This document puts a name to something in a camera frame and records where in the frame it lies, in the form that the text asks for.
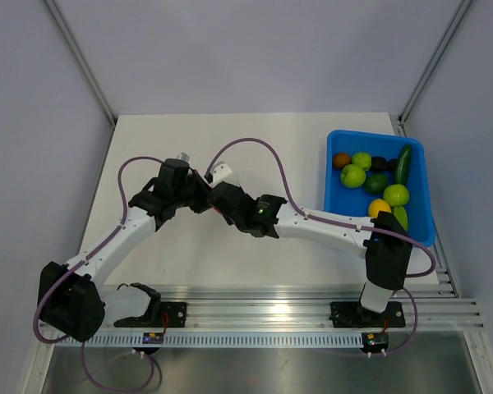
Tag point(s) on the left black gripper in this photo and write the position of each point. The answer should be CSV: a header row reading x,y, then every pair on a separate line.
x,y
203,204

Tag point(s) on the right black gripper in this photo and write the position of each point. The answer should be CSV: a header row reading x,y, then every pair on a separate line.
x,y
229,219

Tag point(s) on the blue plastic bin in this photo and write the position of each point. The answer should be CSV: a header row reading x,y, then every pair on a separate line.
x,y
354,202

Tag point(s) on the yellow lemon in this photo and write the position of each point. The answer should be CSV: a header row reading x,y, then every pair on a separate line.
x,y
377,206

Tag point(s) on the dark green lime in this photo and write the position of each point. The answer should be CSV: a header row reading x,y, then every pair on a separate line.
x,y
376,183

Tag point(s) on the light green apple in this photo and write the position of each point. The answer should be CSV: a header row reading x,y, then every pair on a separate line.
x,y
396,195

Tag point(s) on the green star fruit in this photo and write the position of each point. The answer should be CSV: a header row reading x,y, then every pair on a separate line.
x,y
401,215

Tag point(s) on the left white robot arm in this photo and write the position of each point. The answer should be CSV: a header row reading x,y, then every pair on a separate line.
x,y
70,297

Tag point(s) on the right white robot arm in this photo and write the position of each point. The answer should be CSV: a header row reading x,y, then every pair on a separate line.
x,y
379,241

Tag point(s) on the brown kiwi fruit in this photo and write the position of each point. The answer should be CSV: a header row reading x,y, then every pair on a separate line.
x,y
341,160

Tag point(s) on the bumpy green fruit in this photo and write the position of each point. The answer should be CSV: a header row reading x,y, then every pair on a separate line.
x,y
363,160

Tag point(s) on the dark avocado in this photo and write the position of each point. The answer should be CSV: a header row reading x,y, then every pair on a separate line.
x,y
379,164

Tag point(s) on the dark red plum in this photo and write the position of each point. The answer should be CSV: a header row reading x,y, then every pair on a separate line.
x,y
391,165

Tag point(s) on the green cucumber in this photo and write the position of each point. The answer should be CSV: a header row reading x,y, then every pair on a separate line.
x,y
402,166

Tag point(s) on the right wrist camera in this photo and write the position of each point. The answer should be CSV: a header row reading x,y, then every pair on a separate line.
x,y
221,172

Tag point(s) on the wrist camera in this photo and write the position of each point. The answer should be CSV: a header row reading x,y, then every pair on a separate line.
x,y
221,172
184,157

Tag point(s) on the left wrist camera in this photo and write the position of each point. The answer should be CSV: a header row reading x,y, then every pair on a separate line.
x,y
184,157

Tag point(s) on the aluminium mounting rail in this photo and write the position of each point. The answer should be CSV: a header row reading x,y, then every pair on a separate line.
x,y
301,308

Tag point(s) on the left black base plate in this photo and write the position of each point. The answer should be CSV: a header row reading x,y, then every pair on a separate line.
x,y
172,314

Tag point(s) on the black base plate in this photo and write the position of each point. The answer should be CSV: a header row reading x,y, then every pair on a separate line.
x,y
172,314
350,314

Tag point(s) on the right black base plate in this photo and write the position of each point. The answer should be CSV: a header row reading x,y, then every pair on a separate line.
x,y
350,314

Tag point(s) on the white slotted cable duct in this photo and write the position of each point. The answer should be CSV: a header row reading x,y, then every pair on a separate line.
x,y
232,340

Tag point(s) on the left aluminium frame post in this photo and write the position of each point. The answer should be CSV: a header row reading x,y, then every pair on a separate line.
x,y
69,39

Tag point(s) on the aluminium frame post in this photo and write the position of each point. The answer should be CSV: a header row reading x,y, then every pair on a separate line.
x,y
69,39
450,32

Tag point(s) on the right aluminium frame post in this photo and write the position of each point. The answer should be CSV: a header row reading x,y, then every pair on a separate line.
x,y
450,32

